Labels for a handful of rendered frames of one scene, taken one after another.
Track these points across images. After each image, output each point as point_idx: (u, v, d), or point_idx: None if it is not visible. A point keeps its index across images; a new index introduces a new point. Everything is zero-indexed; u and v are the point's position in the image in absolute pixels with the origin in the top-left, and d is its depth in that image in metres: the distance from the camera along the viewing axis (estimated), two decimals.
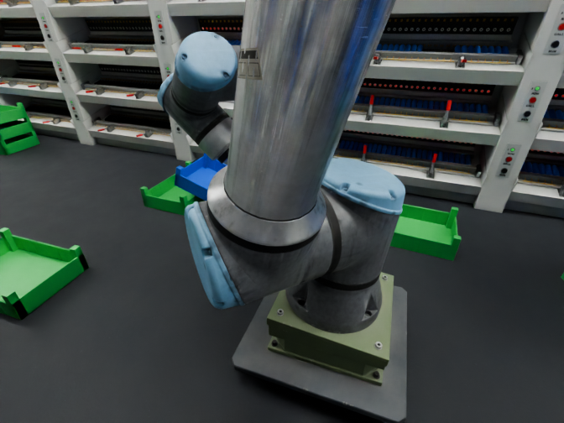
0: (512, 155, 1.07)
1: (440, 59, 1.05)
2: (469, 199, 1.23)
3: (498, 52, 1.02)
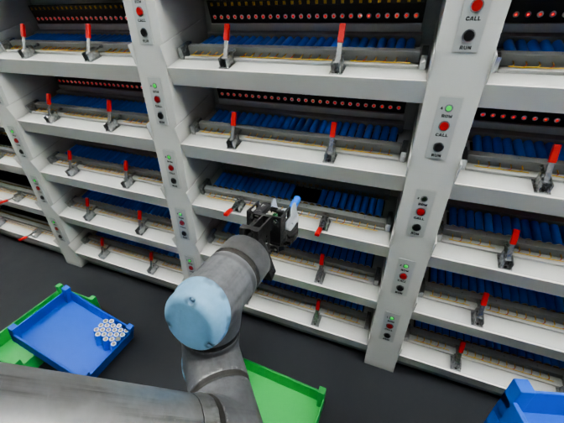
0: (393, 323, 0.90)
1: (305, 211, 0.89)
2: (361, 347, 1.07)
3: (368, 210, 0.86)
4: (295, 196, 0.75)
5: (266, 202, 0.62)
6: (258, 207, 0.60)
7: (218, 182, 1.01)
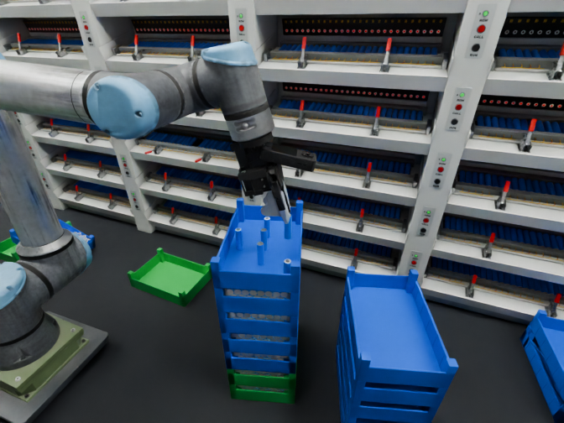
0: None
1: (197, 152, 1.41)
2: None
3: None
4: (207, 139, 1.45)
5: (248, 192, 0.67)
6: (243, 183, 0.66)
7: (148, 137, 1.53)
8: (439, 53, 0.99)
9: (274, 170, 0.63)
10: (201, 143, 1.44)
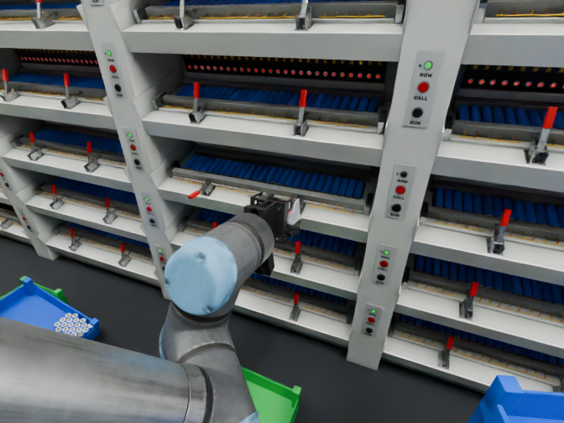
0: (374, 316, 0.83)
1: (279, 194, 0.81)
2: (344, 344, 0.99)
3: (347, 191, 0.78)
4: (292, 170, 0.86)
5: (269, 194, 0.62)
6: (262, 196, 0.60)
7: (188, 164, 0.93)
8: None
9: None
10: (281, 177, 0.84)
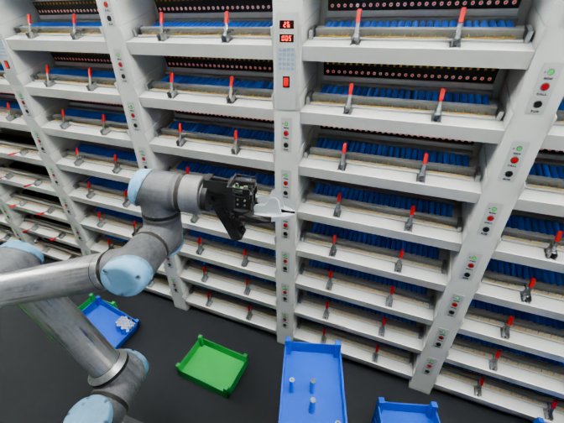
0: (285, 318, 1.60)
1: (237, 253, 1.60)
2: (277, 333, 1.77)
3: (270, 253, 1.57)
4: None
5: (254, 180, 0.70)
6: (244, 178, 0.71)
7: (190, 232, 1.72)
8: (453, 207, 1.18)
9: None
10: (239, 243, 1.63)
